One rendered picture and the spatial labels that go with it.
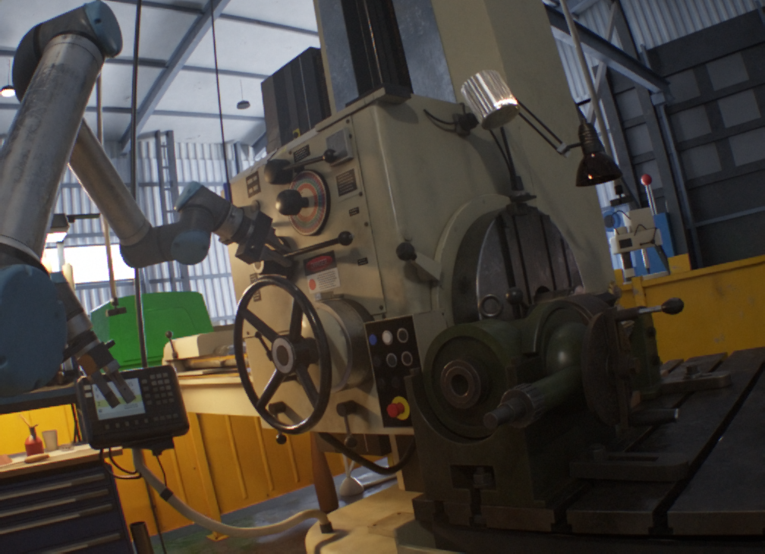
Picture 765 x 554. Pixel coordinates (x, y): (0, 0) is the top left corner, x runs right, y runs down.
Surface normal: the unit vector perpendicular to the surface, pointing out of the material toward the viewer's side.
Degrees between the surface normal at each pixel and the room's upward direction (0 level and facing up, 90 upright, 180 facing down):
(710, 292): 90
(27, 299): 94
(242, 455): 90
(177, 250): 141
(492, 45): 90
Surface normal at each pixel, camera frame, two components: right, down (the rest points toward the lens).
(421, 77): -0.71, 0.06
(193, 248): 0.15, 0.70
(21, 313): 0.98, -0.11
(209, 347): 0.68, -0.19
